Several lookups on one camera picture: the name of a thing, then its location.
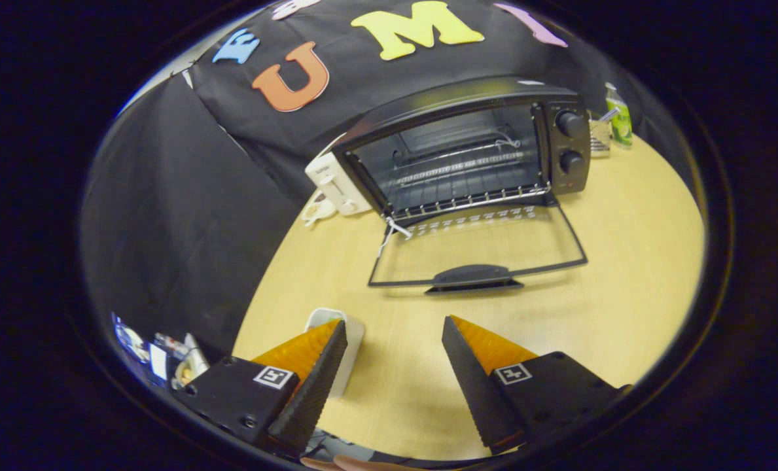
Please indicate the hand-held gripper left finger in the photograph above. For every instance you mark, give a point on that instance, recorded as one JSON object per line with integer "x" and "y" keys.
{"x": 320, "y": 392}

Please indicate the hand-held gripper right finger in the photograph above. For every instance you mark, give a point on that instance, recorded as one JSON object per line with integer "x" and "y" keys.
{"x": 474, "y": 386}

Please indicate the black toaster oven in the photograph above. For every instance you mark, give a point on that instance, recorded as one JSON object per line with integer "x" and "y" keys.
{"x": 447, "y": 98}

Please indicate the white bread toaster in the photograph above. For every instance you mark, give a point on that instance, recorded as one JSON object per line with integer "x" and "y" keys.
{"x": 336, "y": 186}

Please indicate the white rectangular container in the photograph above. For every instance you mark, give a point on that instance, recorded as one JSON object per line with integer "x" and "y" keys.
{"x": 353, "y": 353}

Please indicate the mixed coloured clutter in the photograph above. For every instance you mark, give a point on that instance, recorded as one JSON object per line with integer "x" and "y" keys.
{"x": 179, "y": 363}

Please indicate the small cup on saucer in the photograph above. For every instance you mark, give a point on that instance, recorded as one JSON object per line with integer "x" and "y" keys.
{"x": 317, "y": 209}

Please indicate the clear glass jar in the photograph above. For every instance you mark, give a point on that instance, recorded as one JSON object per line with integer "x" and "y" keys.
{"x": 599, "y": 137}

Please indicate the green label plastic bottle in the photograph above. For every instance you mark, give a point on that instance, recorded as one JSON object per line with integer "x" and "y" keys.
{"x": 619, "y": 121}

